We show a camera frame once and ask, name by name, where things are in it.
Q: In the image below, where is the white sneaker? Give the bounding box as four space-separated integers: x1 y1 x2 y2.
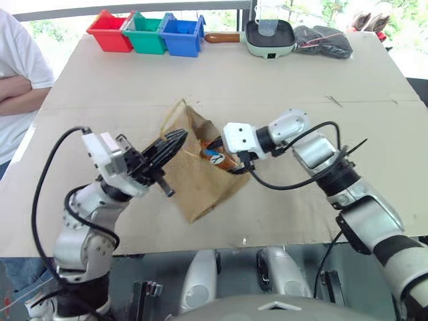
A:
25 294 63 319

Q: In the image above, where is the grey metal railing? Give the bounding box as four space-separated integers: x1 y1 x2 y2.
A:
11 0 253 23

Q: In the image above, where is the silver robot right leg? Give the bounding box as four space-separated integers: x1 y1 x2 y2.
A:
256 246 314 301

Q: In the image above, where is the pale green electric skillet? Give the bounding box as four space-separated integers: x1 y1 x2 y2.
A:
204 19 297 60

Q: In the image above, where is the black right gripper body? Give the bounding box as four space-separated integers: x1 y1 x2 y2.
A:
237 150 257 174

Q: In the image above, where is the clear plastic measuring cup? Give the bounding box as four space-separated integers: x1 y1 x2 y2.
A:
253 0 281 37

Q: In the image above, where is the black cable tie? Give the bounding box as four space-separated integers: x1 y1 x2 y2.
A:
337 138 368 162

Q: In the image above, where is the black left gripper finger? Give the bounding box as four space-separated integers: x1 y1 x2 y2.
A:
145 128 189 158
150 134 189 168

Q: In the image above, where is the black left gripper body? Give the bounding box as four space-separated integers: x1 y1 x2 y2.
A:
116 134 176 199

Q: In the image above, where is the black crumpled bag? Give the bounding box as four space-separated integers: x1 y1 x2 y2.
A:
293 25 354 60

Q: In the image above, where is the green plastic bin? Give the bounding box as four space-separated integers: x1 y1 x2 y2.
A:
122 11 168 56

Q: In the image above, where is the silver robot leg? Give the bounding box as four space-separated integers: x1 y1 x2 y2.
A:
179 249 221 314
256 246 314 301

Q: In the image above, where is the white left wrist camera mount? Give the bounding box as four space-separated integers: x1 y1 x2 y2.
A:
81 132 150 197

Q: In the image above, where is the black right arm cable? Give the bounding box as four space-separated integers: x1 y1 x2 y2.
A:
239 121 356 191

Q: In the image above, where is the grey robot torso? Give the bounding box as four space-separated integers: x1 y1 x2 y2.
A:
169 293 381 321

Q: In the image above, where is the red plastic bin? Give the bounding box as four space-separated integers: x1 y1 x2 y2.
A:
86 9 135 54

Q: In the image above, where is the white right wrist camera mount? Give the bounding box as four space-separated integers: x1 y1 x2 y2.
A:
221 122 270 161

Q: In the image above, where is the brown paper bag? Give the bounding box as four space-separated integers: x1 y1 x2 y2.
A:
159 98 251 224

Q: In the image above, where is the person in white shirt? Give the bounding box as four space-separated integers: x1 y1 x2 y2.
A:
0 8 56 181

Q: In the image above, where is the blue plastic bin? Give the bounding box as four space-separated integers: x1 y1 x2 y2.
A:
158 13 207 58

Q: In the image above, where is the silver robot left leg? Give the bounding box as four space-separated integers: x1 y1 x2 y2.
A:
179 249 221 314

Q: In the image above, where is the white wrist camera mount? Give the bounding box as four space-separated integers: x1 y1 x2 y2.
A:
81 132 150 197
221 122 270 161

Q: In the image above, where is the snack packet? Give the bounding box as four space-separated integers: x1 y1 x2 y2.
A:
199 142 239 172

